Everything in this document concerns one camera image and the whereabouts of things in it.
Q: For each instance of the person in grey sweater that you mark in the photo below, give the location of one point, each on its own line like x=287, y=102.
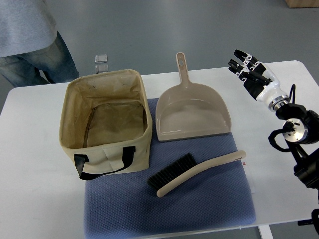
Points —
x=32, y=51

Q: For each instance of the silver floor socket upper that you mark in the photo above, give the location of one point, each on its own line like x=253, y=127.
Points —
x=101, y=58

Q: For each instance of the beige hand broom black bristles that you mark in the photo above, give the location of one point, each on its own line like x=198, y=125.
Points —
x=178, y=172

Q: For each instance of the yellow canvas bag black handle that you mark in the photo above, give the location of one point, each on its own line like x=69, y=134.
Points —
x=106, y=125

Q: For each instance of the silver floor socket lower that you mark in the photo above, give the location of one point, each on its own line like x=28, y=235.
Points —
x=101, y=68

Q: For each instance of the blue quilted mat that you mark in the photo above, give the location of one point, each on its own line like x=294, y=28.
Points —
x=122, y=206

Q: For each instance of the beige plastic dustpan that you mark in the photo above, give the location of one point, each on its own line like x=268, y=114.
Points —
x=190, y=110

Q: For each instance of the white table leg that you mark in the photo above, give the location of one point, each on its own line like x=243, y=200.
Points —
x=265, y=232

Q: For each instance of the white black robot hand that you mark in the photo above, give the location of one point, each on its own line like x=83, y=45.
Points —
x=258, y=80

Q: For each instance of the silver floor socket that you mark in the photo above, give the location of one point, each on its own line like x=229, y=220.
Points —
x=101, y=68
x=101, y=58

